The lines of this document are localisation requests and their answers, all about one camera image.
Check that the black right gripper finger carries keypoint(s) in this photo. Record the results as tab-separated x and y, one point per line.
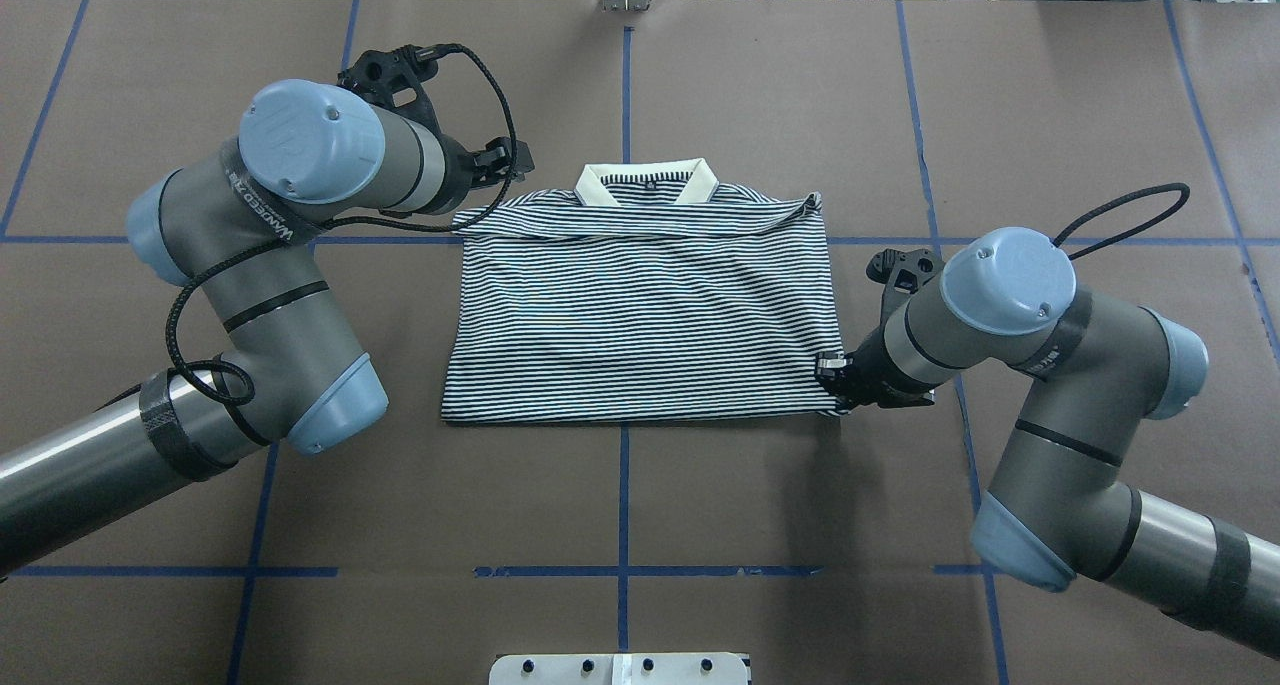
838	374

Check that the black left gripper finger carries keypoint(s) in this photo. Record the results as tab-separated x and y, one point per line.
503	160

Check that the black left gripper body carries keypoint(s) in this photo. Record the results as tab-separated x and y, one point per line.
459	169

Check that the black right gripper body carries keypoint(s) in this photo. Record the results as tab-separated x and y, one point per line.
868	361

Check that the blue white striped polo shirt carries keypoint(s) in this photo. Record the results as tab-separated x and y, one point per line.
645	292

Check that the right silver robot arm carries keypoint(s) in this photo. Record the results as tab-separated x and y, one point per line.
1056	509

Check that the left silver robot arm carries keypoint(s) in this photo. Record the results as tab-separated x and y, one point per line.
260	351

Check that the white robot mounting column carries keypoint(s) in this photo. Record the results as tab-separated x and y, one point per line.
623	668

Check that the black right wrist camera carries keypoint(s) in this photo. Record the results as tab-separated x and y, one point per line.
902	274

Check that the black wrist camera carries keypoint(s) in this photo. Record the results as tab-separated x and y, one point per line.
393	80
902	274

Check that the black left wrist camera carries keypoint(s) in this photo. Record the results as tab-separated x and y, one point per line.
393	80

